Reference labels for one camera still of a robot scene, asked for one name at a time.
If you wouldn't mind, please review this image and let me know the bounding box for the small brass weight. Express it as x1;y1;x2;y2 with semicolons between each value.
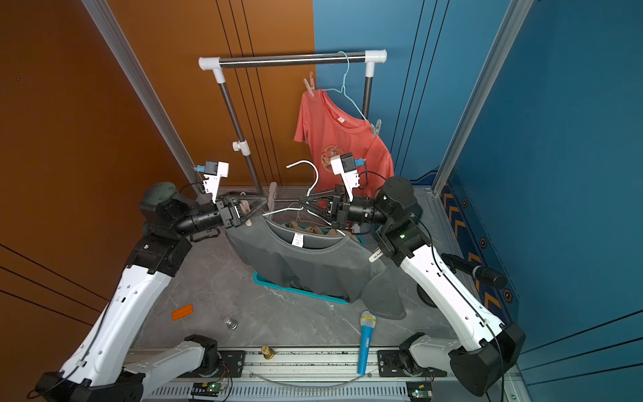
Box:
261;345;276;360

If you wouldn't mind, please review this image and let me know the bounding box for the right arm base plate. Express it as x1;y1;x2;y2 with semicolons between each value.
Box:
377;350;447;378

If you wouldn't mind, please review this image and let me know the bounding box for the grey garment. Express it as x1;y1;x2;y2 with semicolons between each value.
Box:
225;214;406;320

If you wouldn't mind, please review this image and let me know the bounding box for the left green circuit board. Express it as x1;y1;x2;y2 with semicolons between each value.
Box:
189;382;228;400

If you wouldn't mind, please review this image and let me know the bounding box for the small silver metal weight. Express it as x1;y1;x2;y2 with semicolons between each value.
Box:
224;318;239;331

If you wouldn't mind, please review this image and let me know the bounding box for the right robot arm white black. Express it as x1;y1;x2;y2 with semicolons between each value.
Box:
299;177;526;397

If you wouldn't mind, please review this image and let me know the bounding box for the white wire hanger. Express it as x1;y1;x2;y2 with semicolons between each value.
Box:
263;160;353;225

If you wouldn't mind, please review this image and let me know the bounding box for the beige patterned cloth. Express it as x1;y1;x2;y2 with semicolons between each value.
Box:
283;221;330;236

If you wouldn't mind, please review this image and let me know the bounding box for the green circuit board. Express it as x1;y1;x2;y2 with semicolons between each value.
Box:
189;382;228;400
406;382;433;402

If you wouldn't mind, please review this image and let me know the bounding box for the aluminium front rail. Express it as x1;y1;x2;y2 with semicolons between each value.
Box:
124;347;455;383

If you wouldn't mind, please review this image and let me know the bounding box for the metal clothes drying rack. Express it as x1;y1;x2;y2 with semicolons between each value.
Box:
198;50;388;189

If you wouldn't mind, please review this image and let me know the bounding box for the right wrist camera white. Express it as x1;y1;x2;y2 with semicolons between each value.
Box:
330;152;364;202

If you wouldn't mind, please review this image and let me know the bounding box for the beige clothespin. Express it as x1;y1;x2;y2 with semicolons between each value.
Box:
239;199;253;226

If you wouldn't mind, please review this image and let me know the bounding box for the right green circuit board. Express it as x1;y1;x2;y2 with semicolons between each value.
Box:
406;382;433;402

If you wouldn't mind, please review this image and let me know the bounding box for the orange rectangular tag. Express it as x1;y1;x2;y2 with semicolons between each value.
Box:
172;304;194;321

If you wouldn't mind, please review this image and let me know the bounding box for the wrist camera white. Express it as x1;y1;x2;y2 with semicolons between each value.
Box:
194;161;229;202
330;152;364;202

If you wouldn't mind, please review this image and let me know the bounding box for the light green wire hanger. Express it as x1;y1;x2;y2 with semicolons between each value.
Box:
327;50;375;121

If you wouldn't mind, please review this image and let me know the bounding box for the teal plastic laundry basket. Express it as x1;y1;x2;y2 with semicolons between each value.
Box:
253;271;349;305

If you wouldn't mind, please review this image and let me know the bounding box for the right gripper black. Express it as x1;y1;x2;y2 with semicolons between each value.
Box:
305;188;397;236

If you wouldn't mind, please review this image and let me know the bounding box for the blue toy microphone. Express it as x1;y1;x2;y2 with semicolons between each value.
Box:
358;311;377;376

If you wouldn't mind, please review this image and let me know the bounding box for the red t-shirt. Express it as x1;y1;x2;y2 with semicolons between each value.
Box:
294;90;395;198

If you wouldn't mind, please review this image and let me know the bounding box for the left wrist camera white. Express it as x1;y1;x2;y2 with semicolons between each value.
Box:
194;161;229;202

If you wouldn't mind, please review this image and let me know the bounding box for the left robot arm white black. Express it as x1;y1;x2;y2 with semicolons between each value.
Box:
27;182;267;401

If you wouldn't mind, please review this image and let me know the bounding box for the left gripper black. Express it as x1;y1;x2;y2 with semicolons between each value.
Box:
172;192;266;242

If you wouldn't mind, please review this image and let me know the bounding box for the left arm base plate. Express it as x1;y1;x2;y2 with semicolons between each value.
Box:
180;349;246;380

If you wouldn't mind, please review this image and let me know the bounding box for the white clothespin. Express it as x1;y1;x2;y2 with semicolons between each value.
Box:
368;248;384;263

